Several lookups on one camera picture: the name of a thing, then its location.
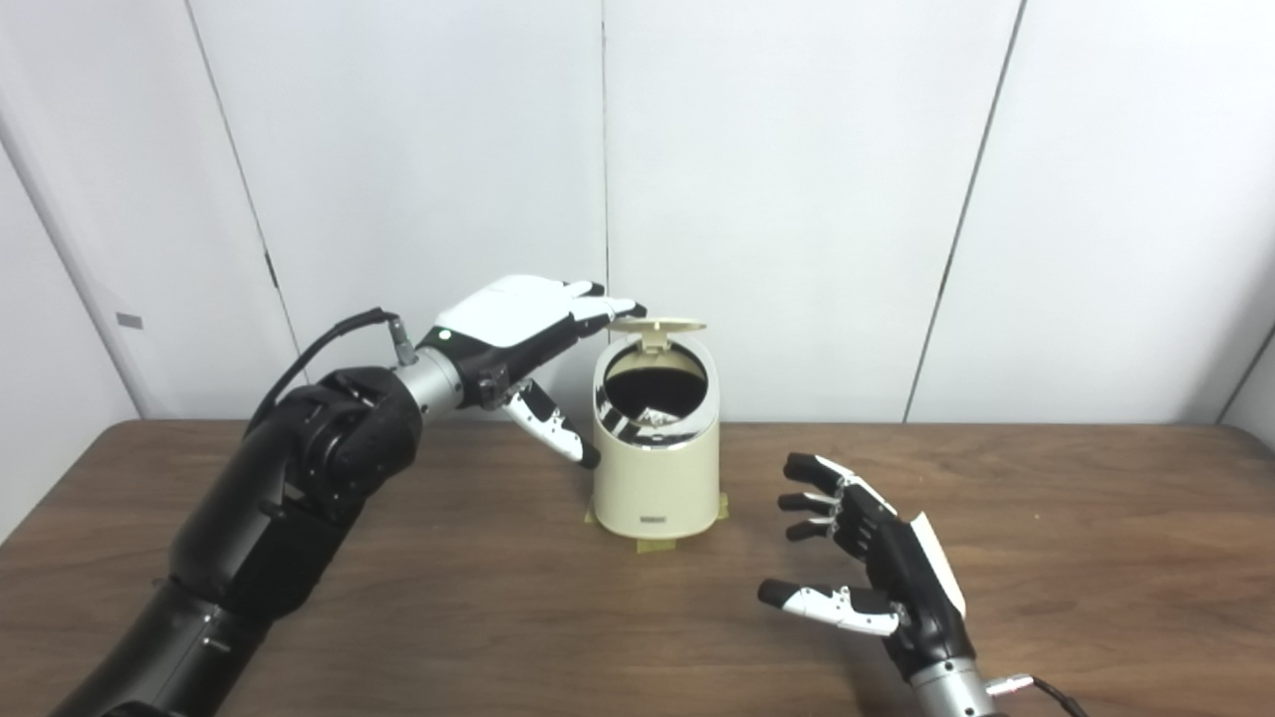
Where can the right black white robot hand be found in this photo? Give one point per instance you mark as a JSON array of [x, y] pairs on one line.
[[906, 578]]

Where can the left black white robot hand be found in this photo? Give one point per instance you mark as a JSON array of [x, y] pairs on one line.
[[508, 319]]

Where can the cream round bin lid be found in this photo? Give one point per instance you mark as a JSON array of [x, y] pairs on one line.
[[662, 325]]

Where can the white green milk carton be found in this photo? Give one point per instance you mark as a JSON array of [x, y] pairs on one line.
[[655, 414]]

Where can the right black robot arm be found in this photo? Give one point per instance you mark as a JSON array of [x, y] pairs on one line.
[[951, 692]]

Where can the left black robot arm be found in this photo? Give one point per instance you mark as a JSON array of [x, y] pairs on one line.
[[269, 518]]

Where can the cream-colored bin body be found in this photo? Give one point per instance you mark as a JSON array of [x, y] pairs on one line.
[[657, 478]]

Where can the black wall panel hinge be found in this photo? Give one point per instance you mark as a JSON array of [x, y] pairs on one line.
[[271, 269]]

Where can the grey wall label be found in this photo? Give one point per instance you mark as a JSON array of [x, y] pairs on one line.
[[128, 321]]

